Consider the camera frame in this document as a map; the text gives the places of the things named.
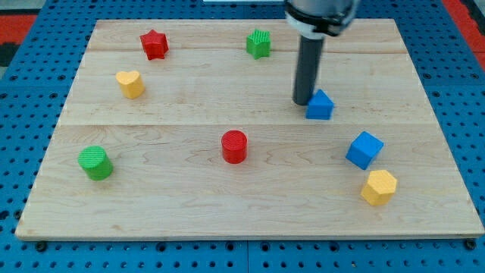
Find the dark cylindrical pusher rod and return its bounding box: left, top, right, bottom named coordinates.
left=293, top=36, right=324, bottom=105

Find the red star block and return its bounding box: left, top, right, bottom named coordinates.
left=139, top=30, right=169, bottom=61

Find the red cylinder block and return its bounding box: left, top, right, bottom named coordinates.
left=221, top=130, right=248, bottom=164

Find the yellow heart block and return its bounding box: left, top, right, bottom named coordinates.
left=115, top=71, right=146, bottom=99

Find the blue cube block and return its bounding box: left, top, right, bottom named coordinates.
left=346, top=131, right=384, bottom=170

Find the green star block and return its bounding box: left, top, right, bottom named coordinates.
left=246, top=29, right=271, bottom=59

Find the green cylinder block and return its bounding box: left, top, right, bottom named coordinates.
left=77, top=146, right=113, bottom=180

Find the blue triangular prism block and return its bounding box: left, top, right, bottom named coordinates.
left=305, top=89, right=334, bottom=120

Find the light wooden board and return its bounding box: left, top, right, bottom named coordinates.
left=16, top=19, right=484, bottom=241

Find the yellow hexagon block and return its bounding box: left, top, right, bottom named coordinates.
left=361, top=170, right=398, bottom=206

